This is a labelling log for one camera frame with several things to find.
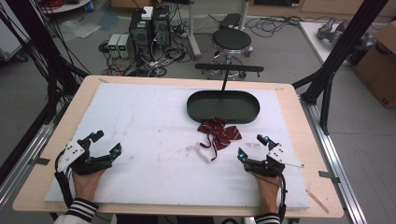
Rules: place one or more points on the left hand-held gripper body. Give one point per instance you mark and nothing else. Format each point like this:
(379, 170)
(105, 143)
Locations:
(77, 161)

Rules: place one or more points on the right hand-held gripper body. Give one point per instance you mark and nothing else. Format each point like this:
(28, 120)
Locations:
(269, 163)

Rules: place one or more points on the red striped bow tie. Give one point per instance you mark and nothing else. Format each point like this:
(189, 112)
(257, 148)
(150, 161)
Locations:
(221, 133)

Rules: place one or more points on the black stand with oval tray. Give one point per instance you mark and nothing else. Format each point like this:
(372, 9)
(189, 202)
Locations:
(222, 107)

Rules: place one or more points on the person's left hand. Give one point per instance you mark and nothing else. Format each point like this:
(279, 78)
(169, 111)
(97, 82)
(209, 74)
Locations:
(87, 185)

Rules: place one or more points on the person's right hand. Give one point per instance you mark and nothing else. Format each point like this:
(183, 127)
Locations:
(267, 191)

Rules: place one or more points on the wooden table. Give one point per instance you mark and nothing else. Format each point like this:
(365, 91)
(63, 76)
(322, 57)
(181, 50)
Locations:
(295, 130)

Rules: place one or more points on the white foam mat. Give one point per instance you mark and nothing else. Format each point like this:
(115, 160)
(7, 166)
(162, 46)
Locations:
(149, 161)

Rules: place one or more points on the grey tape piece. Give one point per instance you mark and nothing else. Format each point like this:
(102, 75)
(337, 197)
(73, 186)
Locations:
(41, 161)
(329, 176)

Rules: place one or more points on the person's left striped sleeve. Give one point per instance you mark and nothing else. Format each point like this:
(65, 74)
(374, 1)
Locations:
(79, 212)

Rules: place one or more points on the thin wooden stick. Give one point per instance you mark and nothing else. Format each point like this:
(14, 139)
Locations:
(317, 201)

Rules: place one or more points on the grey power supply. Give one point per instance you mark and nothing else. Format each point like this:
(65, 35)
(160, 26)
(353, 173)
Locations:
(125, 46)
(113, 45)

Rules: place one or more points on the black round stool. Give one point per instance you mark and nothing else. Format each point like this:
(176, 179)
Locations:
(231, 40)

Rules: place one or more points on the clear plastic sheet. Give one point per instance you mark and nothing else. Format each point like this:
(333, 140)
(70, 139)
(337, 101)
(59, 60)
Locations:
(79, 29)

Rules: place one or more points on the black computer tower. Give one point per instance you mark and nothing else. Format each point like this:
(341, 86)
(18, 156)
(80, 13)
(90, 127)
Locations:
(161, 28)
(140, 32)

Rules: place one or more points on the grey device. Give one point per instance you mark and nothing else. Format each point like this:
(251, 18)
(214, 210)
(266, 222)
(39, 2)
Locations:
(330, 29)

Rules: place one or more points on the white desk leg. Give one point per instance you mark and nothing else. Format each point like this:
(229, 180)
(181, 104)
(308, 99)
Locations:
(193, 34)
(244, 14)

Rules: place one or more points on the cardboard box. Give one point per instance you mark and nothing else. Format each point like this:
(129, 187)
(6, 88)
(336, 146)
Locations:
(378, 71)

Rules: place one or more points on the round white table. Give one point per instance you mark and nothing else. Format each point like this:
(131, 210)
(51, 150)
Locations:
(67, 6)

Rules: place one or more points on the white box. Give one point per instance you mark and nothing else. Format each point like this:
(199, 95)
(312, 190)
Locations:
(147, 13)

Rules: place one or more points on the aluminium rail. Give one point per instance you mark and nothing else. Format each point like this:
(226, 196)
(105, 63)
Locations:
(336, 161)
(21, 165)

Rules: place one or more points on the black metal frame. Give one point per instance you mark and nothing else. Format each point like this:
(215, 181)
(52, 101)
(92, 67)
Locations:
(46, 53)
(339, 49)

